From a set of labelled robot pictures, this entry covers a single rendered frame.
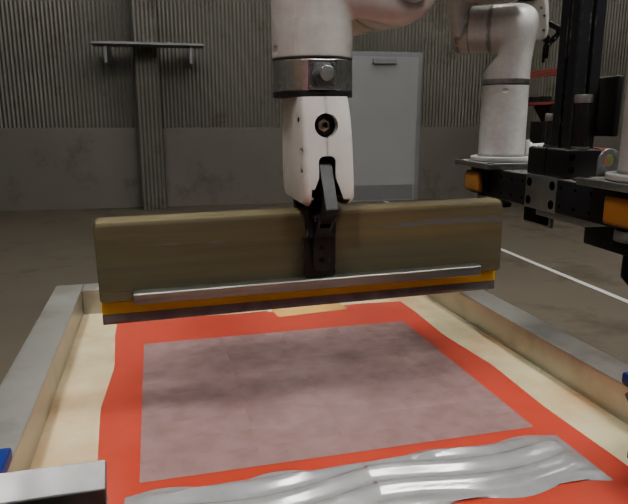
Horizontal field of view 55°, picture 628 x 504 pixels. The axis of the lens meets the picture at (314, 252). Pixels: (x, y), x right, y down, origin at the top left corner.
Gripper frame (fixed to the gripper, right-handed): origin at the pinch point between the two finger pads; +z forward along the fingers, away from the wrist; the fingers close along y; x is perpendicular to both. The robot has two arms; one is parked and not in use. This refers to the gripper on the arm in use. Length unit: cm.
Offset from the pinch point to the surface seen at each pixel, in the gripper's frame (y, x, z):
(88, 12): 831, 86, -147
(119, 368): 8.7, 20.1, 13.7
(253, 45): 820, -129, -109
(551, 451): -18.9, -15.0, 13.6
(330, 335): 12.8, -5.4, 14.0
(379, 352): 5.8, -9.4, 14.0
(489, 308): 8.2, -25.0, 10.7
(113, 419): -3.3, 20.0, 13.7
